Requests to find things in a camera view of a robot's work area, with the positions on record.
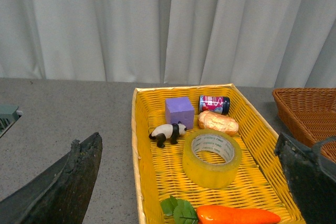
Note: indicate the toy panda figurine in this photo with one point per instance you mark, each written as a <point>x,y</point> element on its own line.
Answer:
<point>168,132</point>

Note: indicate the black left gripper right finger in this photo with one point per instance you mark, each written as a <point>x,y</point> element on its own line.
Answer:
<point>310,177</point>

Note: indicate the green grille object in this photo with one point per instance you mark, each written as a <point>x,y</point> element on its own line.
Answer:
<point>9,115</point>

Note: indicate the yellow woven basket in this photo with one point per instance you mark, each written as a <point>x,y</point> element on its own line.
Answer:
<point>158,173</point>

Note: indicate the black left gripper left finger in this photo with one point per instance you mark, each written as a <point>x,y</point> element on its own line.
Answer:
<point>61,193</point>

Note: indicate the yellowish packing tape roll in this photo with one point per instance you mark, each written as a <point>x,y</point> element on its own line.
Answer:
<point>204,173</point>

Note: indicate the small red drink can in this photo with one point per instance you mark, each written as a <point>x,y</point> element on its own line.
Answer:
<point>219,105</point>

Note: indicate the brown wicker basket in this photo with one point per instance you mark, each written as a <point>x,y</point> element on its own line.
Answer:
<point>308,113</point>

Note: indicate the orange toy carrot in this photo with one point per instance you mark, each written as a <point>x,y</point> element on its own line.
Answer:
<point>182,211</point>

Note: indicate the grey-white curtain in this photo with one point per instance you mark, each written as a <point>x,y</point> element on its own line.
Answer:
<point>253,43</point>

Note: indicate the toy bread loaf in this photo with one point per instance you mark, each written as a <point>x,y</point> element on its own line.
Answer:
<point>218,122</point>

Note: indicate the purple foam cube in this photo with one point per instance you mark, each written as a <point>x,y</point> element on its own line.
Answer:
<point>180,110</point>

